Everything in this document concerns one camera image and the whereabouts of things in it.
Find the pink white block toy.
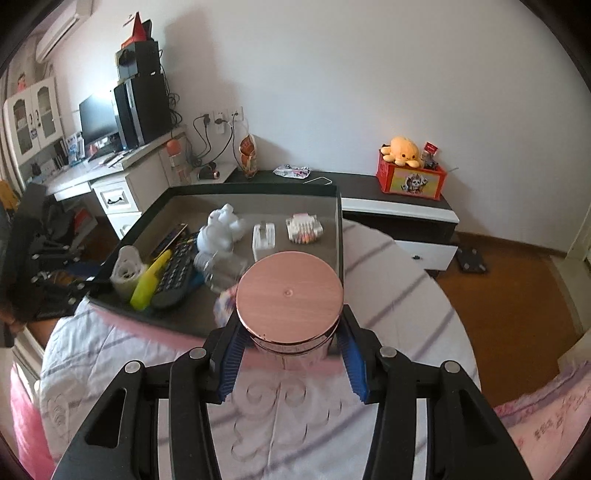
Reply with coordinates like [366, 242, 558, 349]
[285, 213, 321, 244]

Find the blue white carton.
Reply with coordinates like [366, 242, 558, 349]
[65, 134, 86, 165]

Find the black remote control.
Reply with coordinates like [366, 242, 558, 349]
[150, 229, 205, 310]

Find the white plastic cup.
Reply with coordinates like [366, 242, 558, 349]
[110, 246, 141, 296]

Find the bottle with orange cap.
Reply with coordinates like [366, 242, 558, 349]
[166, 138, 190, 185]

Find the rose gold jar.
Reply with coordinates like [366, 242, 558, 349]
[235, 250, 345, 372]

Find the white charger plug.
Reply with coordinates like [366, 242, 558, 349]
[252, 222, 277, 259]

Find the black white low cabinet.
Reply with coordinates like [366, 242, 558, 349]
[224, 168, 461, 278]

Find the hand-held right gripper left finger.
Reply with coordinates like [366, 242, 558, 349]
[53, 318, 245, 480]

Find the glass diffuser bottle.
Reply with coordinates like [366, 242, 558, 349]
[194, 251, 250, 296]

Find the white striped quilt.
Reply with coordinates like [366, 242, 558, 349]
[37, 217, 481, 480]

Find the black computer monitor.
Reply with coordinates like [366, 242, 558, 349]
[78, 92, 121, 148]

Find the white air conditioner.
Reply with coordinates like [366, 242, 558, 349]
[34, 0, 95, 63]

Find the black computer tower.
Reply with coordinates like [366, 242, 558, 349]
[113, 74, 172, 148]

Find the pink storage box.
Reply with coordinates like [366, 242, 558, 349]
[85, 182, 345, 342]

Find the white glass-door cabinet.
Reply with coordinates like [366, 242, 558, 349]
[4, 76, 63, 160]

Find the white drawer unit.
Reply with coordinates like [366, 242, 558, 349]
[91, 178, 144, 241]

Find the black bathroom scale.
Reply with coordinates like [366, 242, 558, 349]
[455, 246, 489, 276]

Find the yellow octopus plush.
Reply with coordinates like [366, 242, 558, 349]
[381, 136, 423, 168]

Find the pink bed sheet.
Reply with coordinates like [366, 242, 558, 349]
[492, 332, 591, 480]

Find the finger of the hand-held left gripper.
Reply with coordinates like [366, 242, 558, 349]
[28, 265, 116, 320]

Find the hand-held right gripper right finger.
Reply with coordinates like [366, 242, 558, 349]
[338, 305, 543, 480]

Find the orange snack bag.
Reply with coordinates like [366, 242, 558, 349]
[238, 134, 258, 178]

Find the white patterned pouch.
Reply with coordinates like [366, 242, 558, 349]
[272, 165, 311, 180]

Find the yellow highlighter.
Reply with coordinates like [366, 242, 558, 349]
[130, 249, 172, 310]

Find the red cardboard box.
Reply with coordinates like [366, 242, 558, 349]
[121, 13, 153, 49]

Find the red printed storage box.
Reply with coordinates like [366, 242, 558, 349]
[375, 150, 448, 201]

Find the black power cable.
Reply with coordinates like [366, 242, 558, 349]
[191, 115, 232, 168]

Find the white door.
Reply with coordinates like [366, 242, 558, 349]
[566, 198, 591, 260]

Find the black speaker box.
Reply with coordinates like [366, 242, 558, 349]
[115, 41, 162, 81]

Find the white desk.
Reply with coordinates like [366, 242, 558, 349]
[44, 129, 190, 241]

